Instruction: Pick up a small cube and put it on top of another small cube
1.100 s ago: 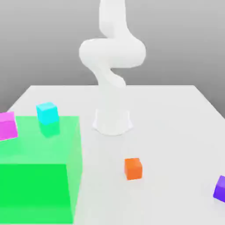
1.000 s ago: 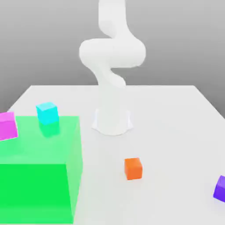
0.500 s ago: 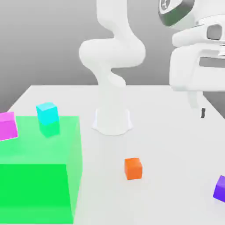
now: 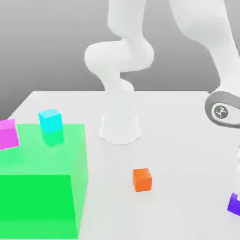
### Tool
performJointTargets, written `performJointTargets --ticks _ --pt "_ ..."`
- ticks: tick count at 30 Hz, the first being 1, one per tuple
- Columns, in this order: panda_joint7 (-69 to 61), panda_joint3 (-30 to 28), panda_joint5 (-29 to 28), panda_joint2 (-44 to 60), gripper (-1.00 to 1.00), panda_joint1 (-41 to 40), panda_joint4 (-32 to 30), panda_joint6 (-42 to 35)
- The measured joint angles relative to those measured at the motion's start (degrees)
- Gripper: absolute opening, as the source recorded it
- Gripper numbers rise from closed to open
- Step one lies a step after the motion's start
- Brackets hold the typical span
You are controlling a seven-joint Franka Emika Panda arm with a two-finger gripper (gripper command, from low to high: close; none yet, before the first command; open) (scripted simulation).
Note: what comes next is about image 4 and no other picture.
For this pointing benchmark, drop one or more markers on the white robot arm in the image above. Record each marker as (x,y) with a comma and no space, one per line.
(120,56)

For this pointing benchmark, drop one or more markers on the small green cube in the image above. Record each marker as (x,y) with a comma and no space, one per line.
(53,138)

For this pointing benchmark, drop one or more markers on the large green box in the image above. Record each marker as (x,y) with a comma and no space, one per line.
(35,202)

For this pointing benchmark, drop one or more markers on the small magenta cube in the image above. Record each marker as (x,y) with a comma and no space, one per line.
(7,136)

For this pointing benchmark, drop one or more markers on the small orange cube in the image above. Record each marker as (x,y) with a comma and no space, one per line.
(142,181)

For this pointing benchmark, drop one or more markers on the small cyan cube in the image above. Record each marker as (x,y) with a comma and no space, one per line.
(50,121)

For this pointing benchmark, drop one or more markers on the small purple cube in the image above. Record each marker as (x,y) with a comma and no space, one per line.
(232,206)

